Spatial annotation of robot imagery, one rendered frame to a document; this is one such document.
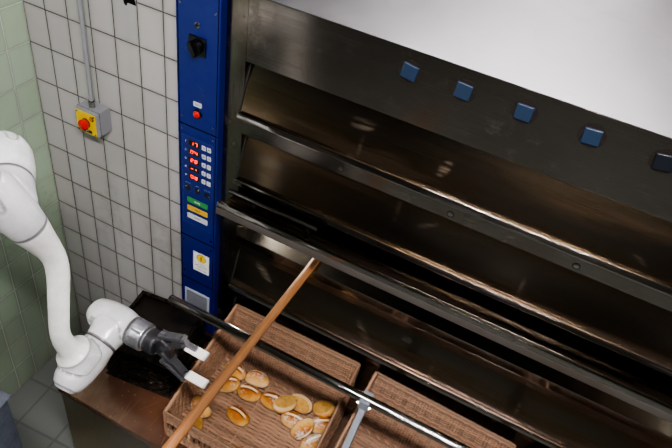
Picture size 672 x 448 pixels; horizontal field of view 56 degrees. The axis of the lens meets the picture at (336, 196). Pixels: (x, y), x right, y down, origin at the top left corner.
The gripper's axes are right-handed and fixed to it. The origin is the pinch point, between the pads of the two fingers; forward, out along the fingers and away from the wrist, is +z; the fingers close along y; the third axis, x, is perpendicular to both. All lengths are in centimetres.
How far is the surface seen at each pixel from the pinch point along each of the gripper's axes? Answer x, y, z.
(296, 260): -56, 2, -1
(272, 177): -54, -32, -12
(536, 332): -51, -20, 82
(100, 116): -49, -30, -80
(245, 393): -32, 56, -3
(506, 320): -50, -21, 73
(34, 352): -25, 106, -115
